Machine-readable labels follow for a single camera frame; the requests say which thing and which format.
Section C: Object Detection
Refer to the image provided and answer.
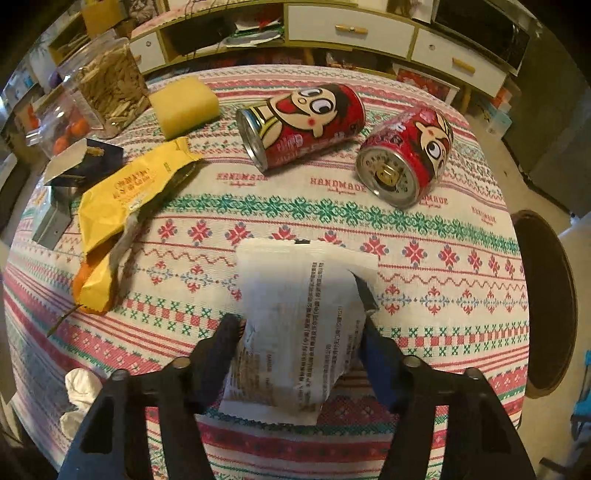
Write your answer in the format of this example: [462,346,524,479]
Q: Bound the red cartoon drink can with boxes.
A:
[235,84,366,171]
[355,107,455,208]

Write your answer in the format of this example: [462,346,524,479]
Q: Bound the white yellow drawer cabinet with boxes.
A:
[124,0,532,112]

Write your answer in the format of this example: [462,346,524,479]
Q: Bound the red picture box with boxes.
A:
[392,62,460,104]

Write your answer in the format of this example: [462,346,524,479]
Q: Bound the thin wooden skewer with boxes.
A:
[46,302,86,337]

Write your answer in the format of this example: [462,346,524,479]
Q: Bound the yellow snack wrapper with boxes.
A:
[74,137,205,315]

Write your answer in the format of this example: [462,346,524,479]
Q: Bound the yellow shelf unit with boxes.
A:
[46,0,125,61]

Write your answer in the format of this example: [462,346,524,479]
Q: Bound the white tissue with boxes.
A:
[59,368,105,450]

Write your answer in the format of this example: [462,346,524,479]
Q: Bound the clear container of oranges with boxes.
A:
[25,88,105,160]

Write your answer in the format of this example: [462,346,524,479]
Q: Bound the grey metal box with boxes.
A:
[31,185,77,250]

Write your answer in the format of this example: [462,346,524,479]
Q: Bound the yellow sponge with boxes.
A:
[148,76,221,140]

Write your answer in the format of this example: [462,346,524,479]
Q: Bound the blue plastic chair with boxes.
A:
[570,351,591,453]

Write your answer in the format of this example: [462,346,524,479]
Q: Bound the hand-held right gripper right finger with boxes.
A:
[352,272,536,480]

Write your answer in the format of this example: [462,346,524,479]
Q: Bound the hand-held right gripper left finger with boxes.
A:
[58,314,241,480]

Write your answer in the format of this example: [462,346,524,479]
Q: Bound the dark blue small box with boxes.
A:
[44,138,124,188]

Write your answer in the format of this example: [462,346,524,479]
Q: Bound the dark grey cabinet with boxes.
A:
[503,69,591,213]

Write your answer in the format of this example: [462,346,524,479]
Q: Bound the stack of pale boxes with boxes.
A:
[480,88,513,134]

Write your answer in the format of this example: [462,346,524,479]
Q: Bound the white printed snack packet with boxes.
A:
[219,237,380,426]

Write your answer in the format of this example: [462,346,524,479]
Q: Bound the dark brown round bin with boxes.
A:
[510,210,579,400]

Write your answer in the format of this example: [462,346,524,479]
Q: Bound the clear jar of pale sticks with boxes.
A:
[58,36,153,139]

